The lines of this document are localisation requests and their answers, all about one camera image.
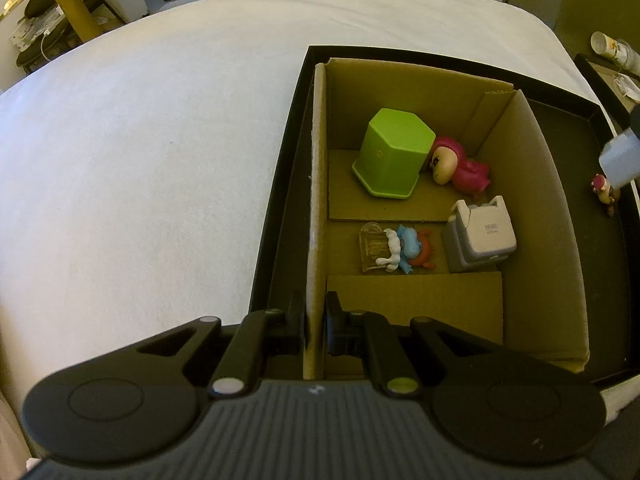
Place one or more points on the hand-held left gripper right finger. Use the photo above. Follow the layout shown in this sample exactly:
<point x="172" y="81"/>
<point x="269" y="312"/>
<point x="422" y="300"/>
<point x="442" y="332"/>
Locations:
<point x="332" y="327"/>

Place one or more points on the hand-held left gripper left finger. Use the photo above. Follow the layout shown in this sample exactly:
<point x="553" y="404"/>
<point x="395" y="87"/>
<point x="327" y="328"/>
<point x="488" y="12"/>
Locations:
<point x="298" y="327"/>

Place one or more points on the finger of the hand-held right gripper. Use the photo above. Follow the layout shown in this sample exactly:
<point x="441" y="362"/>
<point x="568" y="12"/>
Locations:
<point x="635" y="121"/>

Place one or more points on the blue red figurine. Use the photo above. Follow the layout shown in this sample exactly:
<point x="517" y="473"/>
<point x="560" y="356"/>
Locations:
<point x="407" y="250"/>

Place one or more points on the black tray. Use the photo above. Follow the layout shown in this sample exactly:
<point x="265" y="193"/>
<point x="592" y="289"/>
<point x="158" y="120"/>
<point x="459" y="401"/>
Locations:
<point x="600" y="260"/>

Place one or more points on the brown cardboard box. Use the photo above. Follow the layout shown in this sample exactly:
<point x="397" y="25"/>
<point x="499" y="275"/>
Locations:
<point x="540" y="240"/>

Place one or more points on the grey white cube adapter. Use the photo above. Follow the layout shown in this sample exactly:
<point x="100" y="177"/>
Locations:
<point x="487" y="232"/>

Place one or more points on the green hexagonal cup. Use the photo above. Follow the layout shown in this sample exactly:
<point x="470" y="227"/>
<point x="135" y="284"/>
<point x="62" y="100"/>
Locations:
<point x="392" y="152"/>

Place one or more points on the white face mask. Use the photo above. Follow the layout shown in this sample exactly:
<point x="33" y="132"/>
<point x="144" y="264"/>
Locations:
<point x="629" y="86"/>

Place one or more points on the black brown bedside table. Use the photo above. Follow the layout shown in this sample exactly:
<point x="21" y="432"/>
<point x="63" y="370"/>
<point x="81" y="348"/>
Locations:
<point x="607" y="77"/>

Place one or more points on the stack of paper cups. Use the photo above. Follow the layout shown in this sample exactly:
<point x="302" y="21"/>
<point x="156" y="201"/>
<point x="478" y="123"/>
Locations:
<point x="612" y="47"/>

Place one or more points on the brown doll figurine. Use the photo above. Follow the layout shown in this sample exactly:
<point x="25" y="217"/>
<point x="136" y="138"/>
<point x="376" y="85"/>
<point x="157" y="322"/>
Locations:
<point x="605" y="192"/>

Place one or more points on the pink figurine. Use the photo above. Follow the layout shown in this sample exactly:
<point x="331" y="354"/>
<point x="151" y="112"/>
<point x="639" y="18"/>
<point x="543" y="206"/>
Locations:
<point x="465" y="167"/>

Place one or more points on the pile of dark clutter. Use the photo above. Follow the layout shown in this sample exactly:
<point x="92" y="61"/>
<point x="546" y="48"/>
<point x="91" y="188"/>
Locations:
<point x="45" y="35"/>

